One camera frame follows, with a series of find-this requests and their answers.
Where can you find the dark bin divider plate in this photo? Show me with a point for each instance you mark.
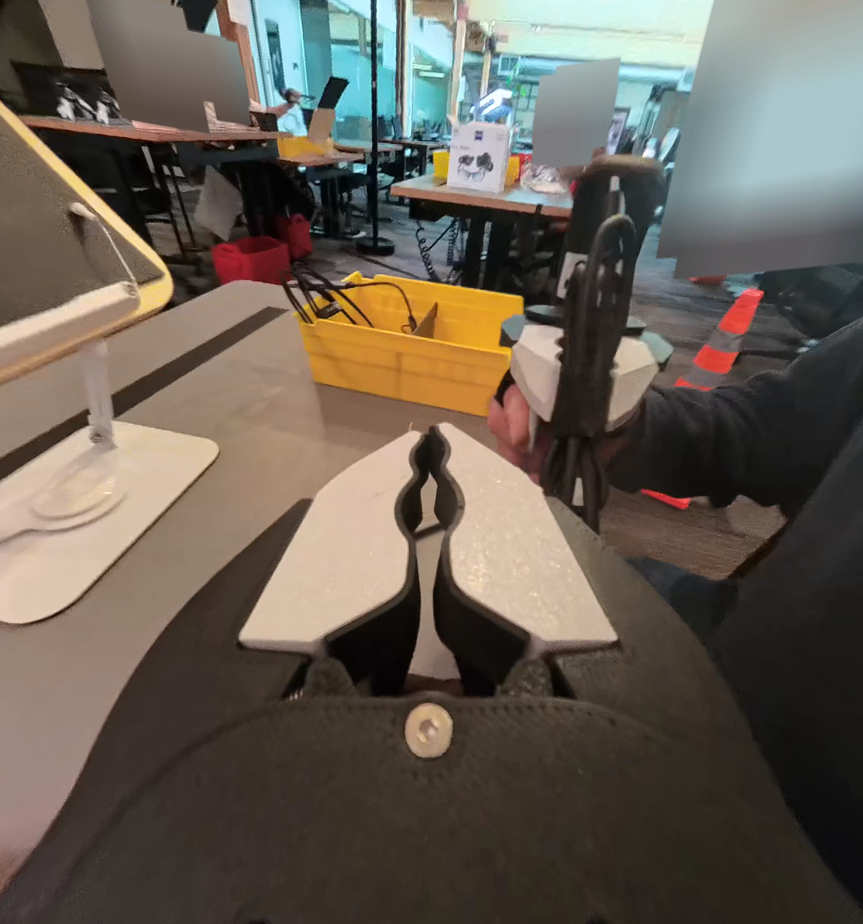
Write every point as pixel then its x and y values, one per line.
pixel 426 323

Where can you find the person's right forearm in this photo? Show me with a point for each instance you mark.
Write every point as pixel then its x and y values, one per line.
pixel 749 433

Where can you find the white printed box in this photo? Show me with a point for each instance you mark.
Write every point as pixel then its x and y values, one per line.
pixel 478 159

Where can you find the red plastic crates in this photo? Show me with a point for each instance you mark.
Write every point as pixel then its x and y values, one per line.
pixel 251 260

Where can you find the wooden work table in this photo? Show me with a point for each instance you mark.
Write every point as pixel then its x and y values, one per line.
pixel 474 198

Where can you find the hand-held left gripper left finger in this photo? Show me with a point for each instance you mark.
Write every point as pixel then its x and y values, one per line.
pixel 337 570

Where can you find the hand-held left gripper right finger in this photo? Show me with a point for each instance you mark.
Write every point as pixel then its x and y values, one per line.
pixel 525 570

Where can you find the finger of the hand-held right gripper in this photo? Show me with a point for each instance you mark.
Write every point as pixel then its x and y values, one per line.
pixel 633 375
pixel 536 375

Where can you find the white metal stand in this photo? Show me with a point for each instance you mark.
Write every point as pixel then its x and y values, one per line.
pixel 113 505

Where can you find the yellow plastic bin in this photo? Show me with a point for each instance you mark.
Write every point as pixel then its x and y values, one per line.
pixel 402 368

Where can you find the black pole stand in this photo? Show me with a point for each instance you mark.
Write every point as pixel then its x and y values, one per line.
pixel 373 144

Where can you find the person's right hand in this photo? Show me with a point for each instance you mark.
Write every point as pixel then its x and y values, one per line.
pixel 514 433

